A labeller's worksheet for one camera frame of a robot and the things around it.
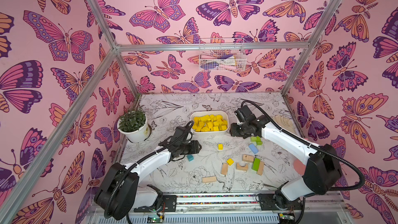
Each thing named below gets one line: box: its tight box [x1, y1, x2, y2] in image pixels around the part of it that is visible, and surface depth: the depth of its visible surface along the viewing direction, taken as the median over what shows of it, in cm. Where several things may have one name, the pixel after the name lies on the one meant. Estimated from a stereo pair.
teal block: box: [186, 154, 195, 162], surface depth 89 cm
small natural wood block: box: [242, 154, 255, 163], surface depth 87 cm
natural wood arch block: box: [235, 162, 249, 172], surface depth 85 cm
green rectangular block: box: [251, 157, 261, 172], surface depth 87 cm
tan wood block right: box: [257, 160, 265, 176], surface depth 85 cm
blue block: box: [248, 143, 260, 155], surface depth 94 cm
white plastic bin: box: [190, 110, 230, 135], surface depth 101 cm
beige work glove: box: [272, 115, 297, 135], surface depth 105 cm
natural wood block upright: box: [221, 162, 229, 176], surface depth 87 cm
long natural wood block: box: [201, 176, 218, 184], surface depth 82 cm
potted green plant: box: [117, 109, 151, 143], surface depth 87 cm
